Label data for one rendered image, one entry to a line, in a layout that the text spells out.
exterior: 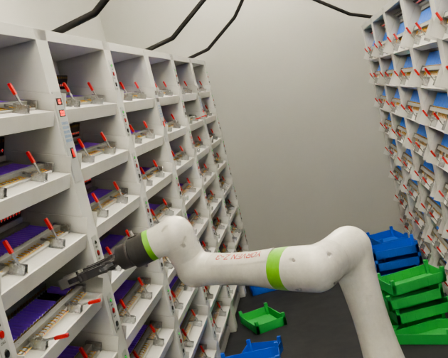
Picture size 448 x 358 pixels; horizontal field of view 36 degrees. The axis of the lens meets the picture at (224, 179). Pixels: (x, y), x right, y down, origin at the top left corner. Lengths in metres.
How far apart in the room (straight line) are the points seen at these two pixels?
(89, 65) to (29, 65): 0.70
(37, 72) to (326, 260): 1.01
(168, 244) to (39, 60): 0.67
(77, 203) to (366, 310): 0.90
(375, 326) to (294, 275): 0.30
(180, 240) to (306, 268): 0.40
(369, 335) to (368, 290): 0.13
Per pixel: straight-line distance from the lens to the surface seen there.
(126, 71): 3.49
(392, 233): 5.17
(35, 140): 2.14
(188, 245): 1.96
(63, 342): 1.87
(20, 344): 1.74
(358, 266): 1.87
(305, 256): 1.74
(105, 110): 2.63
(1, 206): 1.67
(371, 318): 1.92
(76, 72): 2.83
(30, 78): 2.14
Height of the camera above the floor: 1.43
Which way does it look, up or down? 7 degrees down
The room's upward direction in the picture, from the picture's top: 13 degrees counter-clockwise
